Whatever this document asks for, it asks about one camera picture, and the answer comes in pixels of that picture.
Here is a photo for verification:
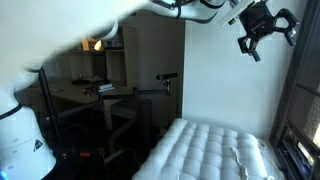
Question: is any black tripod pole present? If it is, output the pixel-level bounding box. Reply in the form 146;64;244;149
38;66;63;144

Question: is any beige desk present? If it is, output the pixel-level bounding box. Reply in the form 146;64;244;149
16;78;141;164

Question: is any orange item on shelf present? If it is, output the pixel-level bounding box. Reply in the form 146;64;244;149
81;38;104;52

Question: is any black camera stand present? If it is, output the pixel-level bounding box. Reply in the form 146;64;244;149
131;79;173;158

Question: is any white tufted cushion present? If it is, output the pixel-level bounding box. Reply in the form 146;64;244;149
131;117;276;180

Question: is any black stereo camera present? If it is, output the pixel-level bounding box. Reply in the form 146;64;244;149
155;72;179;81

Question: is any beige shelf unit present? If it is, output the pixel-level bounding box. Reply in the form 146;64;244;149
66;24;141;88

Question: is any flat black round disc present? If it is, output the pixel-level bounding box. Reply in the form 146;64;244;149
70;79;92;86

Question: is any small hinged window pane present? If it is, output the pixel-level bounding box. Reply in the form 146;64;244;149
278;121;319;180

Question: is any stack of books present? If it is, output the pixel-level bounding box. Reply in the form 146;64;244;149
97;83;116;94

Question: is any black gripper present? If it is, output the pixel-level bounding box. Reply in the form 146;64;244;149
237;0;301;63

